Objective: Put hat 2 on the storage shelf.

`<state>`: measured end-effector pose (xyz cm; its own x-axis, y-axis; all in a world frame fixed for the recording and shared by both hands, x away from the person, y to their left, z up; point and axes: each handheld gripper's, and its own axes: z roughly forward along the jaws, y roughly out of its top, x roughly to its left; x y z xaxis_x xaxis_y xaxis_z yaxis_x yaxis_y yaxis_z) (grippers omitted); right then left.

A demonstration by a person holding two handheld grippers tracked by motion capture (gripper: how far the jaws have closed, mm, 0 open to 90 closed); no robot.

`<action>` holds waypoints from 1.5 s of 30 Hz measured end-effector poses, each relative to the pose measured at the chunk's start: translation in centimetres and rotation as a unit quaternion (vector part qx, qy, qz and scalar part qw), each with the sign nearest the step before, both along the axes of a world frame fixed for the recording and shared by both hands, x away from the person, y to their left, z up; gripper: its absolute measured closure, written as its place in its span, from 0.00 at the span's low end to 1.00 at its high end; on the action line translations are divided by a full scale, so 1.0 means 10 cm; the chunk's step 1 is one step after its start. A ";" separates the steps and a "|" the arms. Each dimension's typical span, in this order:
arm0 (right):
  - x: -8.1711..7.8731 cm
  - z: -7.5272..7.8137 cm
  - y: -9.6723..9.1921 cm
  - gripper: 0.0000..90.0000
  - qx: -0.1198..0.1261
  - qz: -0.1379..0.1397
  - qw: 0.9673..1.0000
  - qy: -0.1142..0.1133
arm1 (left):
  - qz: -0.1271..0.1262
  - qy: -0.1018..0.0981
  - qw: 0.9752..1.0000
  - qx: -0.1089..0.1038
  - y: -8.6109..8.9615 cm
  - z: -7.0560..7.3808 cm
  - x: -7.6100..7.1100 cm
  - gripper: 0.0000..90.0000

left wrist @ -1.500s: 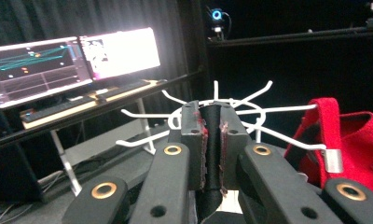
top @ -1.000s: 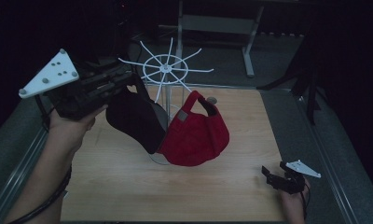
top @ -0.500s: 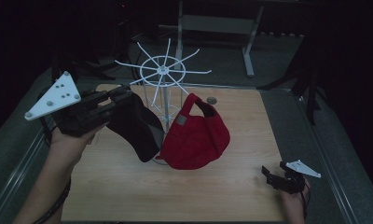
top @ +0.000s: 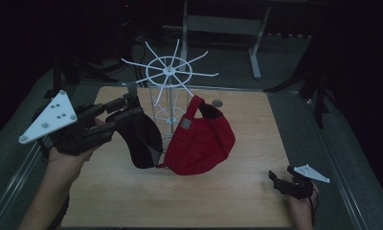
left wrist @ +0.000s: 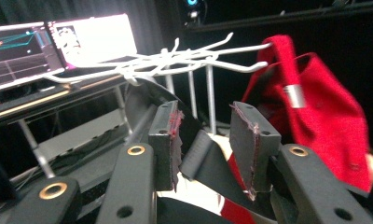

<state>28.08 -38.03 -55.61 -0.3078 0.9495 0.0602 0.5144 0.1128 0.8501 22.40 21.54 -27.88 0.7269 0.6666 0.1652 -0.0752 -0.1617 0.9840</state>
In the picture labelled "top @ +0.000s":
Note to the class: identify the black tripod stand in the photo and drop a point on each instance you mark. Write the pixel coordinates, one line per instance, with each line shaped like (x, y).
(57, 76)
(319, 92)

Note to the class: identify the person's left hand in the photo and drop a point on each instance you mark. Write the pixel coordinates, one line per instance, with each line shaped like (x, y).
(68, 159)

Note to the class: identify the red baseball cap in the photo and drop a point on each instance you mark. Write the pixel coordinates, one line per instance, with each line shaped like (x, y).
(200, 143)

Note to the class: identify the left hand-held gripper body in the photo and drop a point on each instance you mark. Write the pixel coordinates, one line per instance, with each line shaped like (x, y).
(52, 118)

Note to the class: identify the grey sun visor cap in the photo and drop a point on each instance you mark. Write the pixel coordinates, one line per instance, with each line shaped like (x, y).
(141, 140)

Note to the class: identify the person's right hand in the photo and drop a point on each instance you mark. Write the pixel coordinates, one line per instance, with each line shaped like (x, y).
(299, 212)

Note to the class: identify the grey metal desk frame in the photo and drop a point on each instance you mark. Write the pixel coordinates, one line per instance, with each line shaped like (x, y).
(224, 25)

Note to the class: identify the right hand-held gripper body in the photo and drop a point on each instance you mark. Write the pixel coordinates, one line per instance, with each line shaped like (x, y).
(303, 182)

